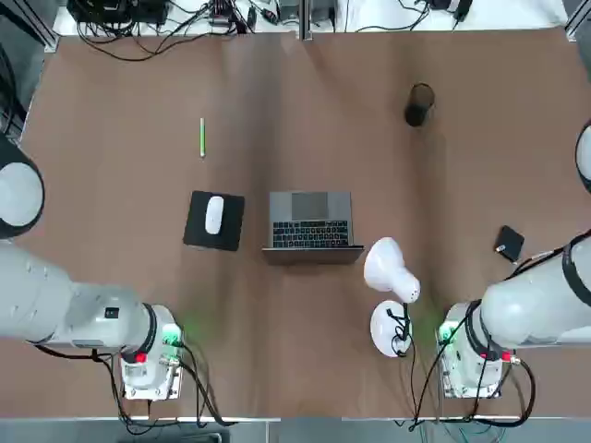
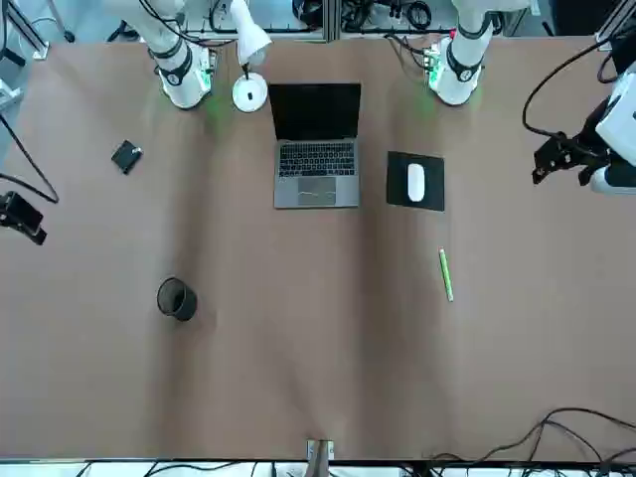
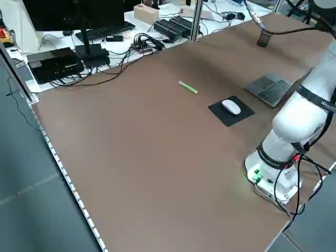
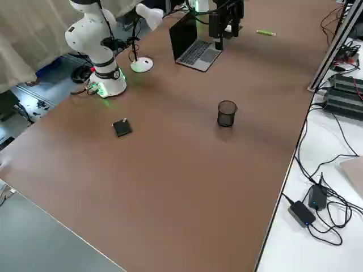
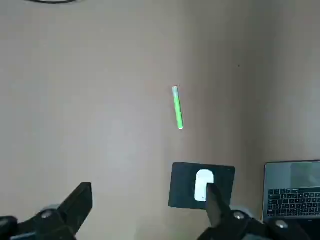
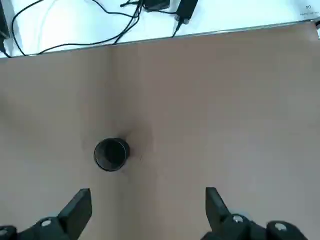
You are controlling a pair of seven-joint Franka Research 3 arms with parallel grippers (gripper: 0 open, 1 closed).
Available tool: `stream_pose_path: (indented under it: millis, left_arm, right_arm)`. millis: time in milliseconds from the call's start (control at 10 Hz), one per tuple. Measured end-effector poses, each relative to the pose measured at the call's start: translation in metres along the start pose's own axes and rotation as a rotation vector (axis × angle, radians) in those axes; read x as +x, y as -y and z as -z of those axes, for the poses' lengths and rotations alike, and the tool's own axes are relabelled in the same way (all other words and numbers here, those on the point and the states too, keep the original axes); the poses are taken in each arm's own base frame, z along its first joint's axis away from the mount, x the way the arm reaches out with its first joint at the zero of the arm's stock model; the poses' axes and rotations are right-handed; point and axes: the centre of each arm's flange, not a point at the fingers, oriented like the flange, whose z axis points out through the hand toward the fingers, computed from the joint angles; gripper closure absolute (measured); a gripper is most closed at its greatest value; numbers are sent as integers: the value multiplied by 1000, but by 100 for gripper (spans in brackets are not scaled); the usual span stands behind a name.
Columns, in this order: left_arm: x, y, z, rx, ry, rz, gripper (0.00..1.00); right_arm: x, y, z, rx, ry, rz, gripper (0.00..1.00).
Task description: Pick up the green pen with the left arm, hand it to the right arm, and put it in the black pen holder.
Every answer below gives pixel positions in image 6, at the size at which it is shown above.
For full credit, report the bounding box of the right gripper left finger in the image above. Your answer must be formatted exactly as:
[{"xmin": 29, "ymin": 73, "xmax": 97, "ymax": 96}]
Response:
[{"xmin": 0, "ymin": 188, "xmax": 93, "ymax": 240}]

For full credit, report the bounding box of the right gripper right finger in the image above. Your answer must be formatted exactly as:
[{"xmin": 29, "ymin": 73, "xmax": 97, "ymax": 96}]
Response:
[{"xmin": 199, "ymin": 186, "xmax": 310, "ymax": 240}]

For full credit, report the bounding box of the black mesh pen holder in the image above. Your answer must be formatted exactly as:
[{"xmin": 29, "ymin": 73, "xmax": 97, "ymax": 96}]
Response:
[{"xmin": 93, "ymin": 136, "xmax": 131, "ymax": 173}]

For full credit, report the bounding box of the long dark grey power adapter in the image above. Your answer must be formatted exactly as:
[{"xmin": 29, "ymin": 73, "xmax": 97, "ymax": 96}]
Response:
[{"xmin": 174, "ymin": 0, "xmax": 199, "ymax": 25}]

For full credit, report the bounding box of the boxy black power adapter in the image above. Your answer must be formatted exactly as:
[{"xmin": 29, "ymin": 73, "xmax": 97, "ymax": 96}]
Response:
[{"xmin": 143, "ymin": 0, "xmax": 171, "ymax": 13}]

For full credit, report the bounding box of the white paper label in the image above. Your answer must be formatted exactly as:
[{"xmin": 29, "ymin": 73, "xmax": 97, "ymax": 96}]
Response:
[{"xmin": 298, "ymin": 2, "xmax": 320, "ymax": 19}]

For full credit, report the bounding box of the long black cable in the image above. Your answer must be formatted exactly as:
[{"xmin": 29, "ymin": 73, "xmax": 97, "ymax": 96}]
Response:
[{"xmin": 11, "ymin": 0, "xmax": 145, "ymax": 56}]

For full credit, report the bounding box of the black adapter cable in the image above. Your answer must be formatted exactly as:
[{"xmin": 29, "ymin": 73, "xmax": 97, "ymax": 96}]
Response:
[{"xmin": 171, "ymin": 19, "xmax": 182, "ymax": 38}]

